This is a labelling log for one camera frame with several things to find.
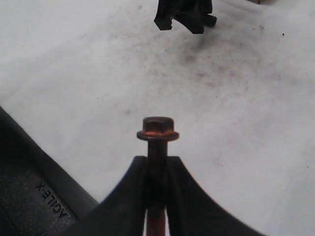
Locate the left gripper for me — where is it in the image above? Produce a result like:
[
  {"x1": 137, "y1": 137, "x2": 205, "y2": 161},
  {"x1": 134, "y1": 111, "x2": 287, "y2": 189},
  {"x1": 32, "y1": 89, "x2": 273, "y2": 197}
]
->
[{"x1": 153, "y1": 0, "x2": 213, "y2": 35}]

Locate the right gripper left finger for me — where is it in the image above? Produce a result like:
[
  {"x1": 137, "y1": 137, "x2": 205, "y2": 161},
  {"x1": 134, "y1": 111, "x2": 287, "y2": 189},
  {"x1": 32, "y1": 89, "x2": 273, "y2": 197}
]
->
[{"x1": 70, "y1": 155, "x2": 150, "y2": 236}]

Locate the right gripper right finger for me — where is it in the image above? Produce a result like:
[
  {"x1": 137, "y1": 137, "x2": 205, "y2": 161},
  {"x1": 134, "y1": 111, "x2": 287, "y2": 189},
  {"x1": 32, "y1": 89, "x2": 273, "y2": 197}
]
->
[{"x1": 165, "y1": 155, "x2": 268, "y2": 236}]

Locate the rusty brown flange bolt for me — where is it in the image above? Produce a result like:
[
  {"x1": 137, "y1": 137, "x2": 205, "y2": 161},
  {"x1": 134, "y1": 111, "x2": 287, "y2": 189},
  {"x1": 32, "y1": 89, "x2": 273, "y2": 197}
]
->
[{"x1": 136, "y1": 117, "x2": 181, "y2": 236}]

